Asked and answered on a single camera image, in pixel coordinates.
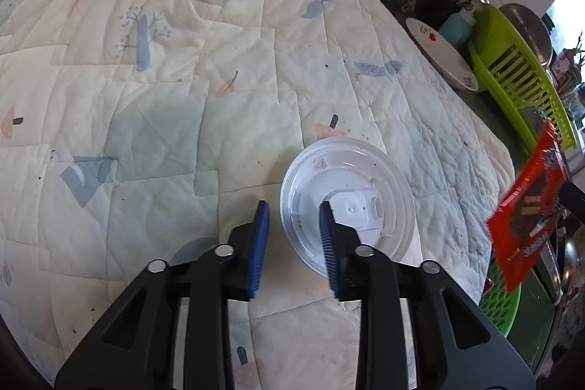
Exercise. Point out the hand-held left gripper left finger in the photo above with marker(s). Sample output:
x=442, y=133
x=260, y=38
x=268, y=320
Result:
x=258, y=248

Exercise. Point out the cream quilted blanket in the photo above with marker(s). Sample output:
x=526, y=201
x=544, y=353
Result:
x=137, y=97

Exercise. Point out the white plate with red print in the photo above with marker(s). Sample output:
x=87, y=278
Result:
x=438, y=49

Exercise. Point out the green plastic dish rack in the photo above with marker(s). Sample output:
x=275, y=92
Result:
x=502, y=47

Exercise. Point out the steel mixing bowl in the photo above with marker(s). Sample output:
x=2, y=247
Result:
x=530, y=24

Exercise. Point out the green perforated plastic basket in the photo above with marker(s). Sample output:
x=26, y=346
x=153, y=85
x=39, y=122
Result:
x=500, y=307

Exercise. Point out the white plastic lid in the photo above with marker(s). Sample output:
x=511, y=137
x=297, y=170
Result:
x=352, y=170

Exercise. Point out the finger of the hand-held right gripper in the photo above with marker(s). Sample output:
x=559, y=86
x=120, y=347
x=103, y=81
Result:
x=575, y=198

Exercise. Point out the teal plastic bottle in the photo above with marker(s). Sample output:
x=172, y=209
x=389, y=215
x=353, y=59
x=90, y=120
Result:
x=457, y=29

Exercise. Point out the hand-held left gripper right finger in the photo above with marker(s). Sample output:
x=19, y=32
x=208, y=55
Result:
x=327, y=248

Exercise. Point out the red snack wrapper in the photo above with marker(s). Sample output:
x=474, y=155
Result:
x=525, y=212

